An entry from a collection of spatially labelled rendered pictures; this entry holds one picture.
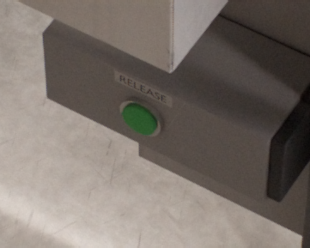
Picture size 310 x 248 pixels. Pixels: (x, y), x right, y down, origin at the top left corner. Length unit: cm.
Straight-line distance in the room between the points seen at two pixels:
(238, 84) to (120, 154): 144
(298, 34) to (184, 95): 10
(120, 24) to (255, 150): 22
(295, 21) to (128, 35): 22
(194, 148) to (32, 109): 148
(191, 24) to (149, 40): 3
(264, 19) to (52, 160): 144
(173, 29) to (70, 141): 167
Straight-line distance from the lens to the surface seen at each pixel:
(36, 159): 289
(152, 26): 125
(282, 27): 147
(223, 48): 148
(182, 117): 146
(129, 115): 149
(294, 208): 164
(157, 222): 282
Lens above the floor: 232
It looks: 52 degrees down
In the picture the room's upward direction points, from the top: straight up
